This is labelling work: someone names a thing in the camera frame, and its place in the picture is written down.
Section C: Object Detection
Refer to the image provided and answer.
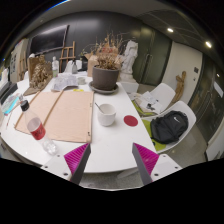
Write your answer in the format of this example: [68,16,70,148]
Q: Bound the white shell chair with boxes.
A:
[141,100,198,155]
[131,82,177,118]

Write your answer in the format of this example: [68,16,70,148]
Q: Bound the wooden figure sculpture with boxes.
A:
[171,70,188,104]

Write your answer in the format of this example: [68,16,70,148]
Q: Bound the metal spoon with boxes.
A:
[94,102,105,114]

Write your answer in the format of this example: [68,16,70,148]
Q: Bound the light wooden board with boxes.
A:
[14,89,95,144]

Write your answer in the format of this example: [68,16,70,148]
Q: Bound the white cup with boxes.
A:
[96,103,117,127]

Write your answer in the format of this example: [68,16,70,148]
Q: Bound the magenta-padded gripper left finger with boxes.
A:
[41,142,92,186]

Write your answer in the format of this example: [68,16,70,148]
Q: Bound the black wall screen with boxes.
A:
[29,24,70,56]

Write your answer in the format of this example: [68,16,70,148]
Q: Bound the brown cardboard box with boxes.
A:
[84,53,101,78]

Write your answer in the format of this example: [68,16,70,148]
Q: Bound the dark double door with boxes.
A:
[133,26,173,86]

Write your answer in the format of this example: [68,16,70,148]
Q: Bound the flat round red coaster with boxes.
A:
[123,114,139,128]

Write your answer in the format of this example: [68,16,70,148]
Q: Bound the printed paper sheets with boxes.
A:
[50,73,79,92]

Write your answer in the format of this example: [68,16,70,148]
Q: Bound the long ceiling light panel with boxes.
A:
[46,0,72,8]

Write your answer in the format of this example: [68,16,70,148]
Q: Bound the white plaster statue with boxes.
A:
[119,39,139,83]

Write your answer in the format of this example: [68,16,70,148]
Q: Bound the dried plant in grey pot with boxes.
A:
[84,31,128,92]

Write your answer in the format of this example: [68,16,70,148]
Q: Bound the black backpack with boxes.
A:
[149,110,190,145]

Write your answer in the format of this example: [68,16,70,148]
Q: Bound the black case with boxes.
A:
[0,81,19,104]

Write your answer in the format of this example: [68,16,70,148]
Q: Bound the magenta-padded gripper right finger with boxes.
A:
[131,142,184,186]

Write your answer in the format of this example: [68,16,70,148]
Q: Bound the blue plastic pack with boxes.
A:
[0,93,21,116]

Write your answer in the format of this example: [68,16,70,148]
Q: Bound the green seat cushion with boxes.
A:
[141,118,168,153]

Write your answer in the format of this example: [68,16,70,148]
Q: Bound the wooden easel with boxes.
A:
[59,40,76,73]

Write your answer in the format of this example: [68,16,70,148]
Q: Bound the clear red-labelled drink bottle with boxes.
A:
[19,99,58,156]

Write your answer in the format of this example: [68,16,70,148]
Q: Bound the stack of papers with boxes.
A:
[133,91,163,115]

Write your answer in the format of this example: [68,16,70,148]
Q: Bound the white shelf unit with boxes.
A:
[9,39,30,84]

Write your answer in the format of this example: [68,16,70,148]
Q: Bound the white statue pedestal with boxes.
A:
[119,80,140,94]

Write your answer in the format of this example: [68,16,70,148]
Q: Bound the brown carved wood sculpture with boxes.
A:
[23,54,54,97]

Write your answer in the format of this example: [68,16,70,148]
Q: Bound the grey plant saucer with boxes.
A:
[88,80,120,95]

